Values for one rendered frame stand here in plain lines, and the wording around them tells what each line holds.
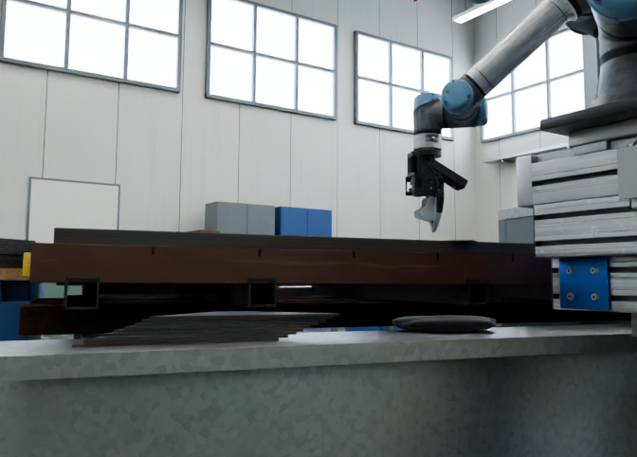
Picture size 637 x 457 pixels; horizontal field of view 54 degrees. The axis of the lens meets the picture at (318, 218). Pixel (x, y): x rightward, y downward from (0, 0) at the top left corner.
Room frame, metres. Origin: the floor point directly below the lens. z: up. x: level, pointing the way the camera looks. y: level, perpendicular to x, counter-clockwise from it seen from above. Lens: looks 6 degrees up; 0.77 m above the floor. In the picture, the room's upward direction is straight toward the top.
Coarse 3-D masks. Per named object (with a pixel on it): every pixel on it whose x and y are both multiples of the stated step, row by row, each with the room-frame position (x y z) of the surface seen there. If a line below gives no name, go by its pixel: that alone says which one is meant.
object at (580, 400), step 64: (0, 384) 0.90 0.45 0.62; (64, 384) 0.93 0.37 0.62; (128, 384) 0.97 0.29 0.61; (192, 384) 1.00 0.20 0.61; (256, 384) 1.04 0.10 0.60; (320, 384) 1.09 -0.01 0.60; (384, 384) 1.13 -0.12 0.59; (448, 384) 1.18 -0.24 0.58; (512, 384) 1.23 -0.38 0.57; (576, 384) 1.29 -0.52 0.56; (0, 448) 0.90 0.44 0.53; (64, 448) 0.94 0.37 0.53; (128, 448) 0.97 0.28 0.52; (192, 448) 1.01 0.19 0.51; (256, 448) 1.04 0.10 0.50; (320, 448) 1.09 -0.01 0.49; (384, 448) 1.13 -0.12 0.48; (448, 448) 1.18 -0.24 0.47; (512, 448) 1.23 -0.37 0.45; (576, 448) 1.29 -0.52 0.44
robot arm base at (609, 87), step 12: (624, 48) 0.94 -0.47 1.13; (636, 48) 0.93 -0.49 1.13; (600, 60) 1.00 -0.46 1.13; (612, 60) 0.96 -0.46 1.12; (624, 60) 0.94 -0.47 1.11; (636, 60) 0.93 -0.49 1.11; (600, 72) 1.00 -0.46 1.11; (612, 72) 0.96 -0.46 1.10; (624, 72) 0.94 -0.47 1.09; (636, 72) 0.93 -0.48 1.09; (600, 84) 0.98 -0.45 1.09; (612, 84) 0.95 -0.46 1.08; (624, 84) 0.93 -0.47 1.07; (636, 84) 0.92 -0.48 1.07; (600, 96) 0.97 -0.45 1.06; (612, 96) 0.94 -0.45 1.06; (624, 96) 0.93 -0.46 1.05
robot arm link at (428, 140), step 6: (414, 138) 1.63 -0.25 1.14; (420, 138) 1.61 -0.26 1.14; (426, 138) 1.60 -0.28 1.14; (432, 138) 1.59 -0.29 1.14; (438, 138) 1.61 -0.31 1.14; (414, 144) 1.63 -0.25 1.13; (420, 144) 1.61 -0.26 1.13; (426, 144) 1.60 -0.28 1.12; (432, 144) 1.60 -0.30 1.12; (438, 144) 1.61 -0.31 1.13; (414, 150) 1.63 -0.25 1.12
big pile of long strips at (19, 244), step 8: (0, 240) 1.22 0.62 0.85; (8, 240) 1.24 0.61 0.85; (16, 240) 1.26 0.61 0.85; (24, 240) 1.27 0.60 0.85; (0, 248) 1.22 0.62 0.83; (8, 248) 1.24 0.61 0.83; (16, 248) 1.26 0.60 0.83; (24, 248) 1.27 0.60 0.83; (0, 256) 1.22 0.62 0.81; (8, 256) 1.24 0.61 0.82; (16, 256) 1.26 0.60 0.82; (0, 264) 1.22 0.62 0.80; (8, 264) 1.23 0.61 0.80; (16, 264) 1.25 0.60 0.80
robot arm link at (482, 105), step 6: (480, 102) 1.55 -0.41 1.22; (486, 102) 1.56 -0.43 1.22; (444, 108) 1.58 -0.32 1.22; (480, 108) 1.55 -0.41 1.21; (486, 108) 1.56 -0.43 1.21; (444, 114) 1.58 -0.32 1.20; (474, 114) 1.53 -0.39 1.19; (480, 114) 1.55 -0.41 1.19; (486, 114) 1.56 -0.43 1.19; (444, 120) 1.59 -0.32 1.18; (450, 120) 1.59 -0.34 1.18; (456, 120) 1.55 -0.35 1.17; (462, 120) 1.54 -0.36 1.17; (468, 120) 1.55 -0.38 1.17; (474, 120) 1.57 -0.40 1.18; (480, 120) 1.57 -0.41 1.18; (486, 120) 1.57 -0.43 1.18; (450, 126) 1.60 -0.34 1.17; (456, 126) 1.60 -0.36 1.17; (462, 126) 1.60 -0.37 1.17; (468, 126) 1.59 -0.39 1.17; (474, 126) 1.59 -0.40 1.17
